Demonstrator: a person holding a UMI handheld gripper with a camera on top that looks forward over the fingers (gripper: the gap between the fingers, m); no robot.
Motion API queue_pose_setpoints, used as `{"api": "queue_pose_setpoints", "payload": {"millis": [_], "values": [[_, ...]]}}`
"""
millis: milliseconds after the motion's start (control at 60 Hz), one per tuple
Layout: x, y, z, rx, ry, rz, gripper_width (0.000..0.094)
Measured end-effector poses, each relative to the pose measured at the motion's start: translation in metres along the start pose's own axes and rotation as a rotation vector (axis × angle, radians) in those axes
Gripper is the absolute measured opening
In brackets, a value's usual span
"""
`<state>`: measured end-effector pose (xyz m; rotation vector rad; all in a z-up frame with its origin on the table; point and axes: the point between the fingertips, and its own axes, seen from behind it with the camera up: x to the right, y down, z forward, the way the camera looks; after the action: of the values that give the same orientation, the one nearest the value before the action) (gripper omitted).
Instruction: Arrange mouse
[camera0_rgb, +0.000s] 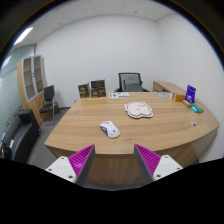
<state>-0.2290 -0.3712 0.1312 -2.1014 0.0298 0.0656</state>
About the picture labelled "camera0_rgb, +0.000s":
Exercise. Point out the round white grey pad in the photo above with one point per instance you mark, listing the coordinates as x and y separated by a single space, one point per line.
164 95

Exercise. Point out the pink pig-shaped mouse pad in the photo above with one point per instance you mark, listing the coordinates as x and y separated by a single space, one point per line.
138 110

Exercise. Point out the wooden side desk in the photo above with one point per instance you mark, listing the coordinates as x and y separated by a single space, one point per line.
165 86

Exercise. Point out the white blue yellow computer mouse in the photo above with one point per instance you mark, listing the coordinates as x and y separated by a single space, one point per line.
109 129

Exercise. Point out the black leather sofa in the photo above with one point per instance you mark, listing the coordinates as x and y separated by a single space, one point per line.
21 133

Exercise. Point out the small teal box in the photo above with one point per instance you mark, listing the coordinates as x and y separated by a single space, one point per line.
197 108

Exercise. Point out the dark cardboard box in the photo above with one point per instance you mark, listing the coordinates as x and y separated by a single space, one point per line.
98 84

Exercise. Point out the white green blue sticker sheet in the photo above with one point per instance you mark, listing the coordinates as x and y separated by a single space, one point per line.
118 95

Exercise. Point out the wooden shelf unit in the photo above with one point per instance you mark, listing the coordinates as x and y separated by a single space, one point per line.
32 80

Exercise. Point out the small orange box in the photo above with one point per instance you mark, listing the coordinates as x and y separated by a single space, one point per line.
179 97

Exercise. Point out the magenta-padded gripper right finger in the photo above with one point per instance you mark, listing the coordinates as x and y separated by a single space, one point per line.
150 161

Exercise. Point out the black mesh office chair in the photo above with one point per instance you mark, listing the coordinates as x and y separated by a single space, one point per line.
130 82

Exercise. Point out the long ceiling light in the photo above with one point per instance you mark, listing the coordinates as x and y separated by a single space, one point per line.
23 36

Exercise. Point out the black visitor chair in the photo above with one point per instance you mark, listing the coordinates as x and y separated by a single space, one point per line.
49 95

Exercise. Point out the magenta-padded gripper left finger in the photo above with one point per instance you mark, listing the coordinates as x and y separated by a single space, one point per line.
81 160

